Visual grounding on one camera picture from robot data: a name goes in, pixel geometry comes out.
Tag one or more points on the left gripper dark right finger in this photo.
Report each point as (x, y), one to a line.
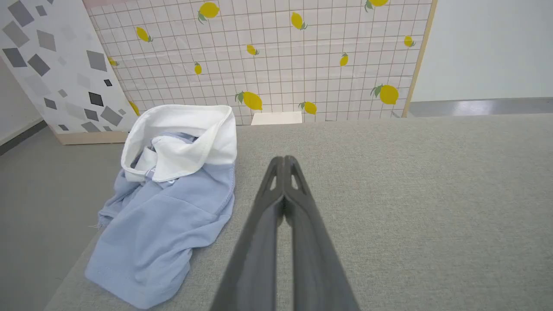
(315, 259)

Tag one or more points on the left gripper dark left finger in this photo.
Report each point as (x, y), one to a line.
(255, 259)

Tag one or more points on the light blue and white shirt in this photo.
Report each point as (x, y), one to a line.
(164, 224)

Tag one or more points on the grey fabric sofa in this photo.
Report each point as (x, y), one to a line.
(410, 216)

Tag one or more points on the lemon print grid panel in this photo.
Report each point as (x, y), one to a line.
(302, 65)

